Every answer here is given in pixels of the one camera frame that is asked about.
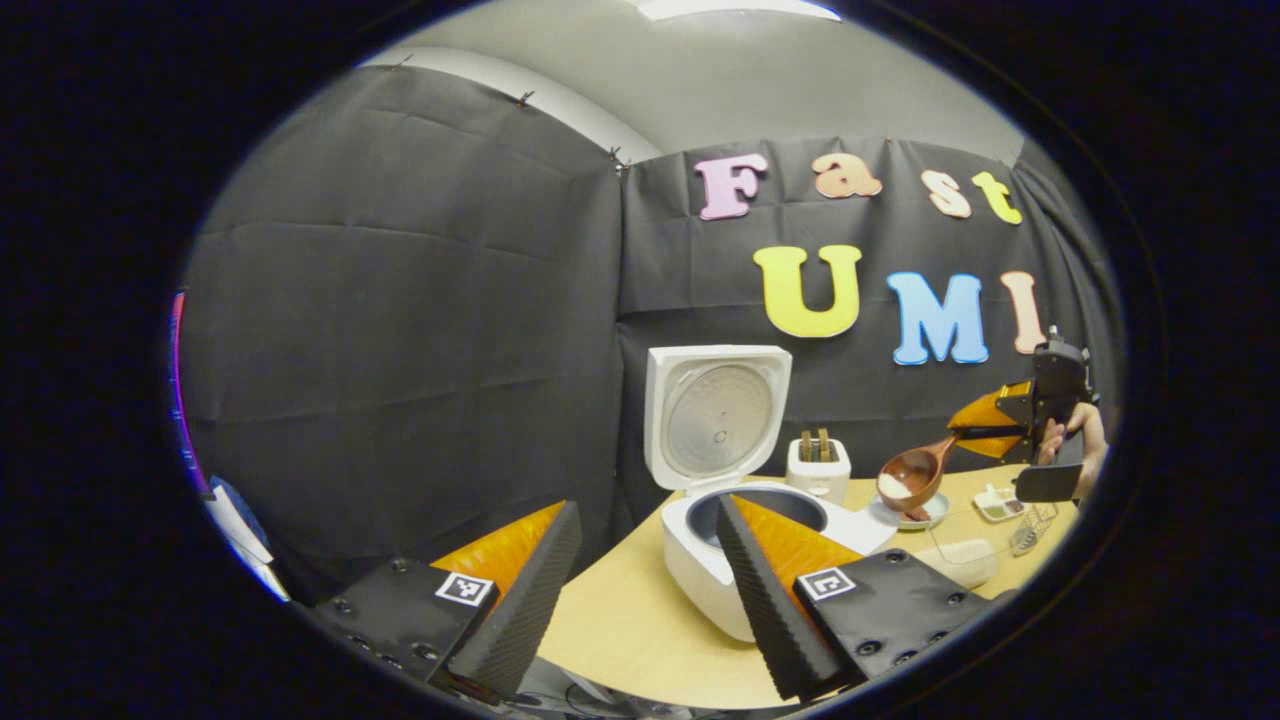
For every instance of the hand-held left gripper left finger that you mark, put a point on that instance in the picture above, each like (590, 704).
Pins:
(520, 610)

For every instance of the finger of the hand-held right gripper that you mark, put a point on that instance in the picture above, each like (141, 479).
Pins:
(990, 446)
(990, 408)

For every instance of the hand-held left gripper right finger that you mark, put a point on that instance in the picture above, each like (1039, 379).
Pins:
(765, 610)

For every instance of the wooden spoon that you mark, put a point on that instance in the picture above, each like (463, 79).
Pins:
(925, 470)

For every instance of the white rice cooker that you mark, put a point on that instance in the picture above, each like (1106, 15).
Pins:
(700, 560)

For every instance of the spoonful of white rice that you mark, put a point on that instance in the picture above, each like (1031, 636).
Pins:
(893, 487)

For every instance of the white divided tray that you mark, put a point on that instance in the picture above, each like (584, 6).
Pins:
(1000, 503)

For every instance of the pale green plate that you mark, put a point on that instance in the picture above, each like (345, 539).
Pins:
(937, 513)

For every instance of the sliced red meat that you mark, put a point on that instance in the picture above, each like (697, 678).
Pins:
(915, 514)

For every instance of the white toaster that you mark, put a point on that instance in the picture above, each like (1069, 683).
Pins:
(820, 482)

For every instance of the brown bread slice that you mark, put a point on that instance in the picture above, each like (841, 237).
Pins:
(807, 447)
(824, 446)

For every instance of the white and blue object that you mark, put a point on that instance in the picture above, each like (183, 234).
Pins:
(245, 530)

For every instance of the black backdrop cloth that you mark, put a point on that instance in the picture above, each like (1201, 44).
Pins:
(400, 300)

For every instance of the large ceiling light panel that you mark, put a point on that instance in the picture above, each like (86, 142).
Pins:
(740, 8)

